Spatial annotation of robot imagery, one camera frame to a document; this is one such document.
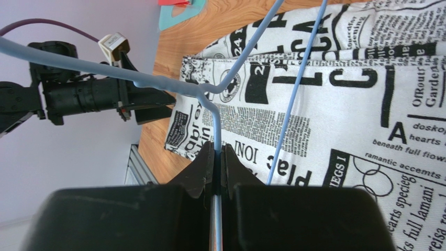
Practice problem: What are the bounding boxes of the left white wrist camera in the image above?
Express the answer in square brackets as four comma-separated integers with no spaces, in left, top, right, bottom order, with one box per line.
[97,32,130,65]

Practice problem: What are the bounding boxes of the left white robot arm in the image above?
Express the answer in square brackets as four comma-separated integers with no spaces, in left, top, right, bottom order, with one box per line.
[1,63,176,135]

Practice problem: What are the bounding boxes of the blue wire hanger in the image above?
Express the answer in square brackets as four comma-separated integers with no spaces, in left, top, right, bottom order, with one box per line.
[0,0,329,251]

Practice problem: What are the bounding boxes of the teal cutting board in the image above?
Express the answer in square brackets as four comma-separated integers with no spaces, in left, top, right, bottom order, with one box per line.
[159,1,207,31]

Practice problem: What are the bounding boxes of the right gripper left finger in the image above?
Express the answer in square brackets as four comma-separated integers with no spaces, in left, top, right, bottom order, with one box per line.
[22,142,214,250]

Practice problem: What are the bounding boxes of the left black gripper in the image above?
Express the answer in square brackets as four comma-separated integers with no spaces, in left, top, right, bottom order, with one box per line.
[41,50,176,126]

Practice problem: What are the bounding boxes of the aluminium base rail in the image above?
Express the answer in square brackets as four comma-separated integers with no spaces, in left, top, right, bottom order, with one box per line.
[124,144,159,185]

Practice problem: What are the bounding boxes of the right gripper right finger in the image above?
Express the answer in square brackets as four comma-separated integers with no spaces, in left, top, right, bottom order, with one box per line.
[221,145,395,250]

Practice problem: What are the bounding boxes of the red board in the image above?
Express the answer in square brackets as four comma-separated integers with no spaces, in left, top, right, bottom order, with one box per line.
[158,0,193,7]

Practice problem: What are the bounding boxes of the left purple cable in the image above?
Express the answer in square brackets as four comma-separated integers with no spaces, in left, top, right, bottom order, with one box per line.
[0,18,100,43]

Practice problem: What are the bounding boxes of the newspaper print trousers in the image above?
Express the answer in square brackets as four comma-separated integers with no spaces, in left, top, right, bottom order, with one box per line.
[164,0,446,251]

